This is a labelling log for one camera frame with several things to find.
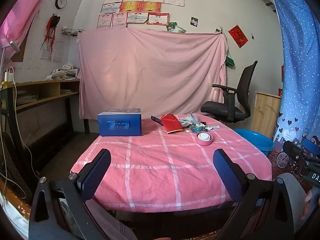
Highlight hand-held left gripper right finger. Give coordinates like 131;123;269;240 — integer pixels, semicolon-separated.
213;149;294;240

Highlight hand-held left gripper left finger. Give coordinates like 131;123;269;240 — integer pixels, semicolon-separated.
29;149;112;240

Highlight pink round container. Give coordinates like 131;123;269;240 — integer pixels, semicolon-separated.
196;131;214;145

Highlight blue plastic bucket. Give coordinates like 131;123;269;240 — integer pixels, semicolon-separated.
234;129;275;157

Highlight white printed wrapper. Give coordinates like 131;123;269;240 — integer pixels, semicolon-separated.
190;124;208;133

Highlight paper leaflets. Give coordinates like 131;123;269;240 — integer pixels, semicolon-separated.
179;113;201;127

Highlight red packet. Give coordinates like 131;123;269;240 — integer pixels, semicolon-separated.
161;114;185;134

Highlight person's right hand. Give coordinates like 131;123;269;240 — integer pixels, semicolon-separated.
304;187;320;221

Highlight blue cardboard box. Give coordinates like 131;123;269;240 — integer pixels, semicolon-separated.
97;108;142;137

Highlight pink checked tablecloth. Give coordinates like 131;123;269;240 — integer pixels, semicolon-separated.
70;114;272;212

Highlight wooden cabinet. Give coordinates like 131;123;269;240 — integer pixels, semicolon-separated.
250;91;282;138

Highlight black office chair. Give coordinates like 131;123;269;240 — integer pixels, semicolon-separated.
200;60;258;124

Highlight wooden shelf desk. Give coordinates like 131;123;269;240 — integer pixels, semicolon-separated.
7;78;81;135

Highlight blue printed curtain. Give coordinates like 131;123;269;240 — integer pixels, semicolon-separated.
266;0;320;180

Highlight books in desk shelf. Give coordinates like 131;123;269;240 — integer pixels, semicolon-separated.
16;94;39;106

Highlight stack of books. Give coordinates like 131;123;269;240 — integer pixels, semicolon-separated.
51;64;79;81

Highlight pink hanging sheet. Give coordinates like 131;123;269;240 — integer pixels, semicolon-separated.
77;27;228;119

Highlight white charger plugs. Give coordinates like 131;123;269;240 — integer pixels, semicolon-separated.
4;66;14;83

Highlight white desk lamp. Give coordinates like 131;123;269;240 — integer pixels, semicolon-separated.
0;41;19;80

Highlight red hanging ornament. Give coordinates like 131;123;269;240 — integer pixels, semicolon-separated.
41;14;61;62

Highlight pink curtain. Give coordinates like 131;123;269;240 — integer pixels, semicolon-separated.
0;0;55;63

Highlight white cable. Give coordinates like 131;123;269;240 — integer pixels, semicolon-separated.
10;80;38;198

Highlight white wall calendar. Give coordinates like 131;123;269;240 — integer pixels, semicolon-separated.
41;41;63;63

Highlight red square wall poster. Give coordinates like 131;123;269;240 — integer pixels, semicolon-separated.
228;25;248;48

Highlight wire wall shelf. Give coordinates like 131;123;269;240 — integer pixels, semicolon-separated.
61;26;84;37

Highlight green wall pictures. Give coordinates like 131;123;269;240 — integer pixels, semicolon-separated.
167;22;187;33

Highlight group of wall certificates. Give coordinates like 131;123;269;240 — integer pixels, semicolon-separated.
96;0;185;29

